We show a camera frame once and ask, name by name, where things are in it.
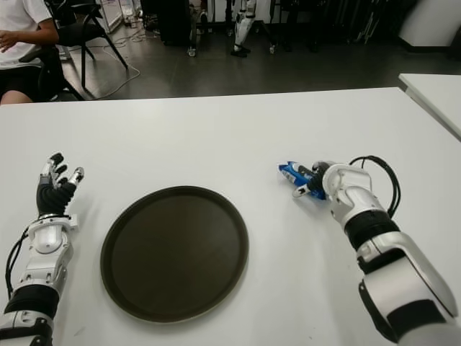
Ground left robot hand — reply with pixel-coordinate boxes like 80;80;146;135
35;153;86;217

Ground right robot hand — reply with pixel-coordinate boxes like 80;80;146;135
292;160;338;198

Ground blue Oreo package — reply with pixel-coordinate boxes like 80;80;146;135
277;161;327;201

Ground black office chair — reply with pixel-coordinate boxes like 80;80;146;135
17;45;86;102

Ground round dark brown tray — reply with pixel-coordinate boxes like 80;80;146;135
99;185;249;324

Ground white side table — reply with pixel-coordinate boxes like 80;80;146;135
398;73;461;141

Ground folded metal stand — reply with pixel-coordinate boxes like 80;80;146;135
351;0;382;46

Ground black folding chair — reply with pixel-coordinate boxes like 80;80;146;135
53;0;129;100

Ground white humanoid robot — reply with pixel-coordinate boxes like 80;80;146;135
230;0;259;58

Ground seated person white shirt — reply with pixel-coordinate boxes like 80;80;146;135
0;0;61;105

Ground white partition panel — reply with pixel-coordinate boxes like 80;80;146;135
398;0;461;48

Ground white display cabinet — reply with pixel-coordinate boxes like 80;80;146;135
99;0;127;30

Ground black cabinet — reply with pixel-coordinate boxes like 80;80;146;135
158;0;199;57

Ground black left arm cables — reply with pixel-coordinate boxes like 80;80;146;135
4;230;30;293

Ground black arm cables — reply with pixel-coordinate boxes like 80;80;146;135
4;230;30;293
349;155;402;217

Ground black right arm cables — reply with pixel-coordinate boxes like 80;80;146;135
349;155;402;217

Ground white floor cable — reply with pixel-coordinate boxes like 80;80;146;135
86;34;140;100

